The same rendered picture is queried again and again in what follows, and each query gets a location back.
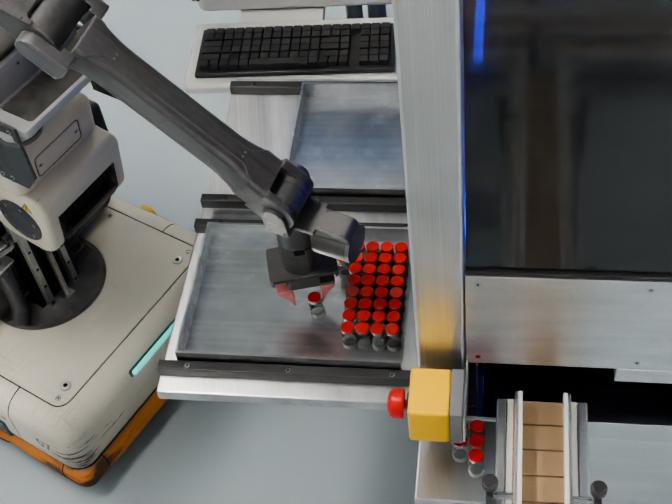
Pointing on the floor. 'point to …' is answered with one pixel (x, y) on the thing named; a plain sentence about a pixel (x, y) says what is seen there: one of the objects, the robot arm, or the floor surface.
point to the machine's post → (434, 172)
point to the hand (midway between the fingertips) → (308, 296)
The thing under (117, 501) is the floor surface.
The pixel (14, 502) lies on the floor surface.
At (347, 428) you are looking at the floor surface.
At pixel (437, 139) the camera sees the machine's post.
